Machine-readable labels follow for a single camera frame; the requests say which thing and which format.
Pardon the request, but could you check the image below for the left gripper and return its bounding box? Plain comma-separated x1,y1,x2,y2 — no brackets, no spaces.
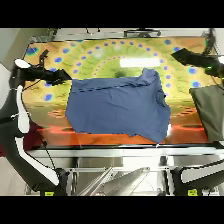
48,69,73,86

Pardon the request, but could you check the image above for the blue T-shirt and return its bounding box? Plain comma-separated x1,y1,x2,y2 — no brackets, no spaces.
64,67,172,145

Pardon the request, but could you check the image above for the dark green garment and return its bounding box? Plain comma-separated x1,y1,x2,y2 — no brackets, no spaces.
188,84,224,143

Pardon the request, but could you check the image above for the black cable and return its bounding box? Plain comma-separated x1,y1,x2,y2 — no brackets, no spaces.
40,139,60,172

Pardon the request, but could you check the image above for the silver frame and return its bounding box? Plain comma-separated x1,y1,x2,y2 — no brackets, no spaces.
24,145,224,197

